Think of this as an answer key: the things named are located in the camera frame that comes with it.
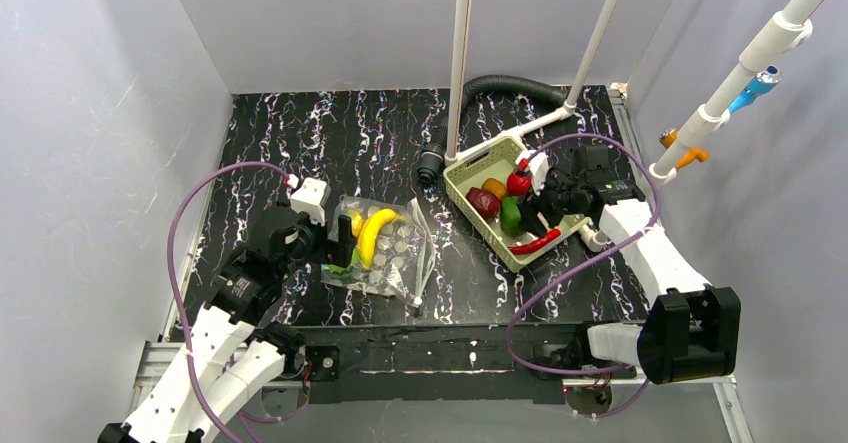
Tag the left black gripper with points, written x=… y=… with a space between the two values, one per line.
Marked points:
x=319 y=240

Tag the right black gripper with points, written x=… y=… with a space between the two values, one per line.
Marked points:
x=547 y=195

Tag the red fake chili pepper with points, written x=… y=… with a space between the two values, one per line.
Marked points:
x=536 y=245

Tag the green fake pepper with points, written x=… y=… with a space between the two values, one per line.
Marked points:
x=510 y=217

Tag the yellow fake banana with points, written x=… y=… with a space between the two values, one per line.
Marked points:
x=369 y=233

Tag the red fake apple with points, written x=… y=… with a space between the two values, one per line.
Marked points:
x=519 y=184

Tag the dark red fake fruit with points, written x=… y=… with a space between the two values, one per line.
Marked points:
x=485 y=203

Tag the brown fake potato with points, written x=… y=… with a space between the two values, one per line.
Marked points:
x=496 y=187

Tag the clear zip top bag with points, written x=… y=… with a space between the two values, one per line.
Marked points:
x=405 y=252

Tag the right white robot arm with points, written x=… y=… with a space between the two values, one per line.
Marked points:
x=692 y=327

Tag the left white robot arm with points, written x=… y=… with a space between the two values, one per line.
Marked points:
x=228 y=356

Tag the light green plastic basket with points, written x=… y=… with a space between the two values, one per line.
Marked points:
x=496 y=159

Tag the white pvc pipe right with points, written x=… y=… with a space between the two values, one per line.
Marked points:
x=782 y=32

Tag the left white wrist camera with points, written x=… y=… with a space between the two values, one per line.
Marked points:
x=310 y=199

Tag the white pvc pipe frame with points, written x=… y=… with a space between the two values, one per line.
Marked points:
x=540 y=39

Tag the aluminium frame rail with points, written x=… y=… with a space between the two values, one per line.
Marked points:
x=416 y=367

